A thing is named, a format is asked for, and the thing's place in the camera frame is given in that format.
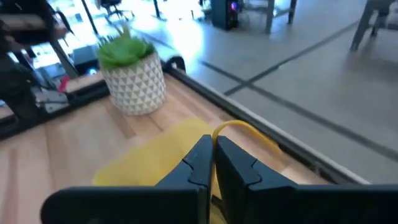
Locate yellow translucent plastic bin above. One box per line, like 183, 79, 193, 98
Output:
92, 118, 229, 224

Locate black computer tower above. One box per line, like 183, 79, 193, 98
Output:
210, 0, 239, 31

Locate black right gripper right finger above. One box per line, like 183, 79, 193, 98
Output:
215, 136, 298, 224

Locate grey table legs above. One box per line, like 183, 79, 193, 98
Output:
264, 0, 298, 34

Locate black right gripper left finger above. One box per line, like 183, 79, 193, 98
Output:
155, 134, 215, 224

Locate yellow rubber band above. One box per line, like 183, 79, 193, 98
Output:
210, 119, 282, 200

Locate grey chair legs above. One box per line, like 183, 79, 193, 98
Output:
350, 0, 398, 51

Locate black office chair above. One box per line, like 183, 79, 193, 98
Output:
96, 0, 135, 20

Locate black cable loop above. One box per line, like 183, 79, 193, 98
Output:
164, 55, 187, 73

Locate green plant in patterned pot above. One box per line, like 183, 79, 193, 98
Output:
97, 26, 167, 116

